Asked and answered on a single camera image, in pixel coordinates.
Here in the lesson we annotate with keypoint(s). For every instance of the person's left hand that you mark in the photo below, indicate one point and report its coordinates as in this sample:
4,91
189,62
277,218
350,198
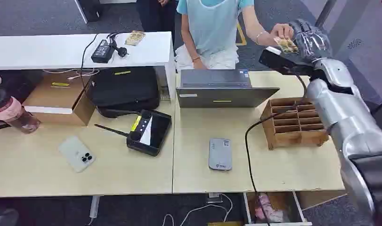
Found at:
282,31

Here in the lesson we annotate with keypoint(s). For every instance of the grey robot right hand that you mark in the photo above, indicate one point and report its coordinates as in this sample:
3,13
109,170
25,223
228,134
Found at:
312,42

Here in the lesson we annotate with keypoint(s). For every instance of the person's right hand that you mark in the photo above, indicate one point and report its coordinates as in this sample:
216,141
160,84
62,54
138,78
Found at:
198,64

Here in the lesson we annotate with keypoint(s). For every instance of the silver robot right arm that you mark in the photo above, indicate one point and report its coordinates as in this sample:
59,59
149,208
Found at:
343,109

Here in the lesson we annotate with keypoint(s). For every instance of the seated person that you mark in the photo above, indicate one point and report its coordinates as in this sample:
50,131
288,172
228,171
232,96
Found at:
211,31

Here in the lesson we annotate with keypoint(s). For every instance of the yellow floor tape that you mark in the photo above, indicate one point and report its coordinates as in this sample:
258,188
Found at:
241,36

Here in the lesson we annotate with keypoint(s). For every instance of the grey laptop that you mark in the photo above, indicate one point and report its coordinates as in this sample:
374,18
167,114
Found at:
225,96

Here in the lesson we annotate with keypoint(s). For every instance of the standing person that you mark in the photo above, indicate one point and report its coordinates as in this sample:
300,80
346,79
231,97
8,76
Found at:
156,18

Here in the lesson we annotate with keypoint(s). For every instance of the stack of printed cards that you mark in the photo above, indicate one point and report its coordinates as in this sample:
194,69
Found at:
135,38

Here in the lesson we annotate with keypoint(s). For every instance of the black carry bag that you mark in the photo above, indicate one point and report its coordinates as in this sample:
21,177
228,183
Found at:
125,87

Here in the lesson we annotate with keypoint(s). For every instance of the black controller with antenna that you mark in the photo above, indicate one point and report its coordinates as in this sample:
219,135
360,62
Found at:
150,132

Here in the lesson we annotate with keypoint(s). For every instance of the grey card reader device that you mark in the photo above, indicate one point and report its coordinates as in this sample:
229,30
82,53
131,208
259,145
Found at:
220,154

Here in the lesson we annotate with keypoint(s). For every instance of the black power adapter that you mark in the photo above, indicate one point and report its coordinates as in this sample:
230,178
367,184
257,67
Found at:
102,52

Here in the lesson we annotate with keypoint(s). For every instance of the wooden card slot box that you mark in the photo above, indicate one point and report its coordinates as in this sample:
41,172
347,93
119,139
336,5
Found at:
282,137

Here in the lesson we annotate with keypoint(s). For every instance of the black cabinet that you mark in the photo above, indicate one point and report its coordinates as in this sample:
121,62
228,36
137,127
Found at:
91,9

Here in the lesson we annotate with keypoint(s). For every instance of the floor power socket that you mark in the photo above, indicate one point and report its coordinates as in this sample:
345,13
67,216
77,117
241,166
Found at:
214,198

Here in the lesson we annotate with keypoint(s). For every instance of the brown cardboard box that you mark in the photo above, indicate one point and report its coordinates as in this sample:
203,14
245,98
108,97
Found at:
58,99

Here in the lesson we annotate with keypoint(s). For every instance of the white desk shelf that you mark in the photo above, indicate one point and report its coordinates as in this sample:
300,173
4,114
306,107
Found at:
53,50

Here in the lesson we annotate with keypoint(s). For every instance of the white smartphone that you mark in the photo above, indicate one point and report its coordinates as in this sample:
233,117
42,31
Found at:
75,153

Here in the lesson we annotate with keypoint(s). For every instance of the pink plastic bag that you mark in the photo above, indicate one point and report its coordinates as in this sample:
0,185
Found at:
267,209

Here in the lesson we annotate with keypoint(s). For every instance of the yellow box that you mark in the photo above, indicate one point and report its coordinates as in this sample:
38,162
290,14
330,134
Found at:
225,224

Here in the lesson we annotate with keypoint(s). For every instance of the open desk drawer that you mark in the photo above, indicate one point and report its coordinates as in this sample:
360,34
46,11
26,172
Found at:
298,209

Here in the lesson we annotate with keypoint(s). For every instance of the white desk leg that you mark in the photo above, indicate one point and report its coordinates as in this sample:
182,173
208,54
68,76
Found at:
94,207

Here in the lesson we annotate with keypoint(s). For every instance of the pink water bottle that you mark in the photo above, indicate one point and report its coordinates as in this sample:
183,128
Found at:
11,113

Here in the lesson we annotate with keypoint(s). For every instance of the grey shoe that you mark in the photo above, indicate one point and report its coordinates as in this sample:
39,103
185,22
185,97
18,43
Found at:
5,217

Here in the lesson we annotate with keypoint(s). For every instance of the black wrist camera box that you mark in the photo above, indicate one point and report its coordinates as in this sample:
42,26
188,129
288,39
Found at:
275,60

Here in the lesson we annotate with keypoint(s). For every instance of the chrome stanchion post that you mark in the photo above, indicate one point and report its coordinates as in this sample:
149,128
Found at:
325,12

